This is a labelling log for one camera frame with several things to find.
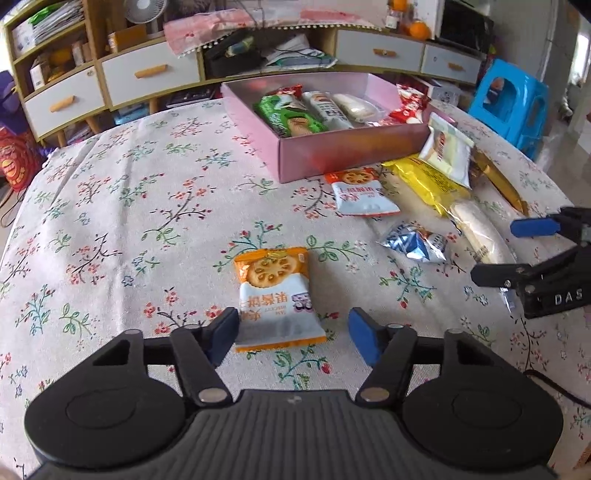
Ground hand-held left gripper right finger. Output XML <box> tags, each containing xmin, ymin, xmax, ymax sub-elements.
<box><xmin>348</xmin><ymin>308</ymin><xmax>498</xmax><ymax>408</ymax></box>

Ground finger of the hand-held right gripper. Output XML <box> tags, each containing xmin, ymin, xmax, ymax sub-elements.
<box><xmin>471</xmin><ymin>244</ymin><xmax>591</xmax><ymax>292</ymax></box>
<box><xmin>510</xmin><ymin>207</ymin><xmax>591</xmax><ymax>244</ymax></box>

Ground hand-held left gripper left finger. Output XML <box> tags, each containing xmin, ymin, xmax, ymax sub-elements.
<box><xmin>91</xmin><ymin>307</ymin><xmax>240</xmax><ymax>408</ymax></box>

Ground clear rice cracker packet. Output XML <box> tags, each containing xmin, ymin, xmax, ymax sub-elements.
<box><xmin>332</xmin><ymin>93</ymin><xmax>386</xmax><ymax>124</ymax></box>
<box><xmin>449</xmin><ymin>199</ymin><xmax>520</xmax><ymax>315</ymax></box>

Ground orange biscuit packet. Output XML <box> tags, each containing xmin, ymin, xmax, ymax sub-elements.
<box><xmin>323</xmin><ymin>169</ymin><xmax>401</xmax><ymax>217</ymax></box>
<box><xmin>232</xmin><ymin>247</ymin><xmax>328</xmax><ymax>354</ymax></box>

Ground gold foil packet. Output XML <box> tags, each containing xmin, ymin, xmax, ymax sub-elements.
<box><xmin>468</xmin><ymin>151</ymin><xmax>529</xmax><ymax>216</ymax></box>

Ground silver blue packet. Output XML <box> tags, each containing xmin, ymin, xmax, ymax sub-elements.
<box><xmin>375</xmin><ymin>220</ymin><xmax>448</xmax><ymax>265</ymax></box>

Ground cream white cake packet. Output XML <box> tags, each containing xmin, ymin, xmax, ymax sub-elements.
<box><xmin>419</xmin><ymin>113</ymin><xmax>476</xmax><ymax>190</ymax></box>

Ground yellow snack packet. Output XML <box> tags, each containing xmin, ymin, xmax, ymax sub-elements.
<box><xmin>382</xmin><ymin>155</ymin><xmax>472</xmax><ymax>219</ymax></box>

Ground pink cardboard box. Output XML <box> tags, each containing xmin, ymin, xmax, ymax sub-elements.
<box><xmin>220</xmin><ymin>71</ymin><xmax>432</xmax><ymax>184</ymax></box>

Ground green biscuit packet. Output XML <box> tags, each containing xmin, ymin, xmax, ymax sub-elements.
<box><xmin>254</xmin><ymin>93</ymin><xmax>329</xmax><ymax>138</ymax></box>

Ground white brown-label biscuit packet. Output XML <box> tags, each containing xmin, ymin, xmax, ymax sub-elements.
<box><xmin>301</xmin><ymin>91</ymin><xmax>352</xmax><ymax>131</ymax></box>

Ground blue plastic stool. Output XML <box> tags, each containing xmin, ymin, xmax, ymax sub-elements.
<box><xmin>468</xmin><ymin>58</ymin><xmax>551</xmax><ymax>155</ymax></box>

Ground floral tablecloth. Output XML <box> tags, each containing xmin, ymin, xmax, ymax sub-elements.
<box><xmin>0</xmin><ymin>95</ymin><xmax>591</xmax><ymax>467</ymax></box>

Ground white printed box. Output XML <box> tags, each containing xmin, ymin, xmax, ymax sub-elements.
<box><xmin>396</xmin><ymin>76</ymin><xmax>462</xmax><ymax>108</ymax></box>

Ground white cabinet drawer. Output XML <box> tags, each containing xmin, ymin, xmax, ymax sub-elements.
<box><xmin>100</xmin><ymin>44</ymin><xmax>201</xmax><ymax>109</ymax></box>
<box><xmin>23</xmin><ymin>65</ymin><xmax>108</xmax><ymax>139</ymax></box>
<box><xmin>421</xmin><ymin>44</ymin><xmax>483</xmax><ymax>86</ymax></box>
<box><xmin>336</xmin><ymin>30</ymin><xmax>424</xmax><ymax>73</ymax></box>

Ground black microwave oven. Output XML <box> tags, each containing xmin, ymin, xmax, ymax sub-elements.
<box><xmin>438</xmin><ymin>0</ymin><xmax>495</xmax><ymax>58</ymax></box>

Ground black keyboard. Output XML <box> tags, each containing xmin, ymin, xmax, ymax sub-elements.
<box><xmin>165</xmin><ymin>87</ymin><xmax>218</xmax><ymax>110</ymax></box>

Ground blue-lid storage box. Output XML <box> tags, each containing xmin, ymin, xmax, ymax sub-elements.
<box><xmin>113</xmin><ymin>104</ymin><xmax>153</xmax><ymax>125</ymax></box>

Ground black storage box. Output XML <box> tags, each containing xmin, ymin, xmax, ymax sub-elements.
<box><xmin>202</xmin><ymin>30</ymin><xmax>265</xmax><ymax>78</ymax></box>

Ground red printed bag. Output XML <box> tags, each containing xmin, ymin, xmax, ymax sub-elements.
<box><xmin>0</xmin><ymin>128</ymin><xmax>43</xmax><ymax>192</ymax></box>

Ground loose papers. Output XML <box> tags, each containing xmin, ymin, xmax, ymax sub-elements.
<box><xmin>262</xmin><ymin>33</ymin><xmax>339</xmax><ymax>71</ymax></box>

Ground pink fringed cloth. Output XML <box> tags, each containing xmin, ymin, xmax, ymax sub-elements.
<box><xmin>163</xmin><ymin>4</ymin><xmax>386</xmax><ymax>58</ymax></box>

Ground brown cardboard box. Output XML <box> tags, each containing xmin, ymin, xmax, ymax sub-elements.
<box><xmin>106</xmin><ymin>24</ymin><xmax>148</xmax><ymax>53</ymax></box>

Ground purple hat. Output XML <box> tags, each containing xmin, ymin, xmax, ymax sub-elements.
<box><xmin>0</xmin><ymin>69</ymin><xmax>21</xmax><ymax>132</ymax></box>

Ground wooden cabinet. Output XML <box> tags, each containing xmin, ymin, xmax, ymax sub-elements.
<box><xmin>2</xmin><ymin>0</ymin><xmax>485</xmax><ymax>148</ymax></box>

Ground white desk fan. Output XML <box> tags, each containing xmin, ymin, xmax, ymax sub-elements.
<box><xmin>122</xmin><ymin>0</ymin><xmax>168</xmax><ymax>35</ymax></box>

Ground stack of papers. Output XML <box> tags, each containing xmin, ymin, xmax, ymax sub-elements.
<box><xmin>10</xmin><ymin>0</ymin><xmax>88</xmax><ymax>46</ymax></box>

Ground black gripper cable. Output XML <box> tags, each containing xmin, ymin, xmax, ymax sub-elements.
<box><xmin>524</xmin><ymin>368</ymin><xmax>591</xmax><ymax>408</ymax></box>

